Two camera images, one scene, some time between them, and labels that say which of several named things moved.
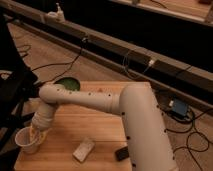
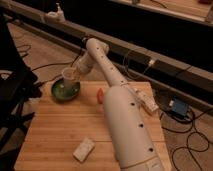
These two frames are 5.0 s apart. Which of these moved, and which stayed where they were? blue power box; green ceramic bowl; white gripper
Moved: white gripper
Stayed: green ceramic bowl; blue power box
